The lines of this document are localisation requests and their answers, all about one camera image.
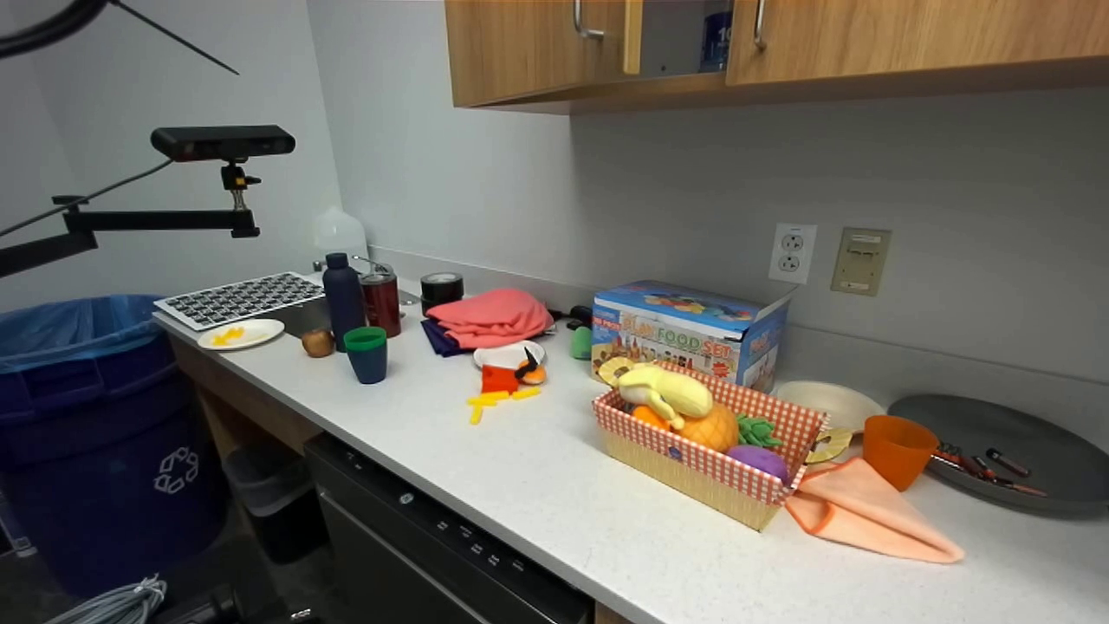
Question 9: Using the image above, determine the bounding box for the white small plate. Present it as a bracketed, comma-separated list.
[472, 340, 548, 372]

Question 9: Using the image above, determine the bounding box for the black tape roll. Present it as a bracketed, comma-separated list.
[420, 271, 464, 309]

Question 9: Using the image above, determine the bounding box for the dark red tumbler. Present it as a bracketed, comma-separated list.
[360, 268, 403, 335]

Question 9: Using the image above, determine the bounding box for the silver door handle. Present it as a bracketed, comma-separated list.
[753, 0, 770, 56]
[573, 0, 608, 42]

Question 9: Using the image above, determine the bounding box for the beige bowl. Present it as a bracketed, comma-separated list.
[774, 383, 884, 433]

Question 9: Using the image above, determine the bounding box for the red checkered food basket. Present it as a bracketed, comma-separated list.
[594, 377, 824, 532]

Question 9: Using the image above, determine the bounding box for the dark navy cloth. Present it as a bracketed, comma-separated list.
[420, 319, 472, 357]

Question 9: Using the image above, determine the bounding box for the black dishwasher front panel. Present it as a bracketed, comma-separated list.
[304, 437, 594, 624]

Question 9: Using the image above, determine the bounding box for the black trash bin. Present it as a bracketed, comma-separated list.
[222, 445, 327, 563]

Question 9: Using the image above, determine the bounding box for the black stereo camera on stand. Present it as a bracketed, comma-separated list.
[150, 126, 295, 164]

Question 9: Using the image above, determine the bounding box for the white plate yellow food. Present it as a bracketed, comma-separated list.
[198, 319, 283, 354]

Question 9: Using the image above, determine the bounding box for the orange plastic cup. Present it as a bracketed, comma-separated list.
[862, 417, 940, 491]

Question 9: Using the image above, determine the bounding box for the yellow toy banana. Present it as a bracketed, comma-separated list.
[595, 357, 713, 431]

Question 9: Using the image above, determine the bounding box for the blue recycling bin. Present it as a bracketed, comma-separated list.
[0, 294, 228, 593]

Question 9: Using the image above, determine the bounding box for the dish drying rack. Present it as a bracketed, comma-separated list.
[155, 271, 322, 334]

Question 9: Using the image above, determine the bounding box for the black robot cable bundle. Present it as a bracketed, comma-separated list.
[0, 0, 113, 61]

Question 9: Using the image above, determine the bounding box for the beige wall switch plate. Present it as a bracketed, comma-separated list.
[831, 225, 891, 294]

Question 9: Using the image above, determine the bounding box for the white wall outlet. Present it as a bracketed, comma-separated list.
[770, 222, 818, 284]

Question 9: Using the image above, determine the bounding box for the coral pink cloth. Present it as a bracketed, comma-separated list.
[426, 288, 552, 350]

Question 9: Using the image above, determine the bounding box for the blue toy food box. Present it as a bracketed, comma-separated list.
[594, 282, 787, 392]

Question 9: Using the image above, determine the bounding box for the green toy sponge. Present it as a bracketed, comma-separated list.
[573, 326, 594, 362]

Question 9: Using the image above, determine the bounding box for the navy cup green rim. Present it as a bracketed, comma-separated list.
[344, 326, 388, 385]

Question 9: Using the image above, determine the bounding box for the dark grey round tray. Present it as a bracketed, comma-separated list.
[891, 395, 1109, 519]

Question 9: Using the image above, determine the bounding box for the dark blue bottle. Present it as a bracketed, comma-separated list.
[322, 253, 364, 340]

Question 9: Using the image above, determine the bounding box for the brown toy ball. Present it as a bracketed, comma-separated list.
[300, 329, 336, 357]

